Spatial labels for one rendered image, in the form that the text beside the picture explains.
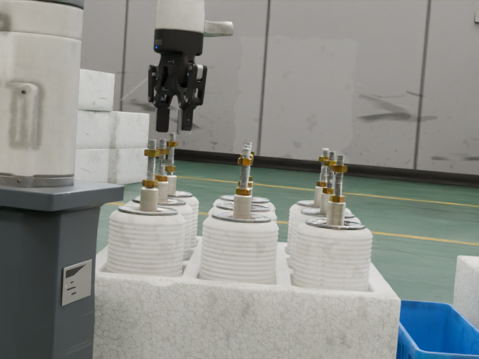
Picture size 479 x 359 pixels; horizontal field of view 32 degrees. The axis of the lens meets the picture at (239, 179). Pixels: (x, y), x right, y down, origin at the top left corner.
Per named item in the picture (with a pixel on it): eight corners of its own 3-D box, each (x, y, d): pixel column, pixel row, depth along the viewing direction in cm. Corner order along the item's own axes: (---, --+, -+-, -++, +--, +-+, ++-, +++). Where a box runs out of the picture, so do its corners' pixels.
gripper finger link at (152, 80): (165, 65, 134) (167, 101, 133) (160, 68, 136) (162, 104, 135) (150, 63, 133) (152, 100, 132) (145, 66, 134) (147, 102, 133)
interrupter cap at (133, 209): (105, 212, 106) (105, 206, 106) (143, 209, 112) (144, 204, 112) (152, 219, 102) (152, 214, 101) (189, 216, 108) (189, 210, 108)
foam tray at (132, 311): (388, 448, 100) (401, 298, 99) (62, 422, 101) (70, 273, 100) (352, 355, 139) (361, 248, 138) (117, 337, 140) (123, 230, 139)
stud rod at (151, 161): (152, 199, 107) (157, 139, 107) (152, 199, 106) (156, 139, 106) (145, 198, 107) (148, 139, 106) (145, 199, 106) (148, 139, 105)
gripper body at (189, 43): (144, 25, 130) (140, 87, 130) (172, 23, 123) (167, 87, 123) (186, 31, 134) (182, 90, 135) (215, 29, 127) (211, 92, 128)
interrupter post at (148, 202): (134, 213, 106) (135, 187, 106) (146, 212, 108) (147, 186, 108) (149, 216, 105) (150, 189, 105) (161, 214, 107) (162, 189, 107)
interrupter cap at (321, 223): (338, 233, 101) (338, 228, 101) (292, 224, 106) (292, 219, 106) (377, 231, 106) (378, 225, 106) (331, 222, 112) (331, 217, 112)
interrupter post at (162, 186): (147, 204, 118) (149, 181, 117) (153, 203, 120) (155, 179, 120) (164, 206, 117) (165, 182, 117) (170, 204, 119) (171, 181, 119)
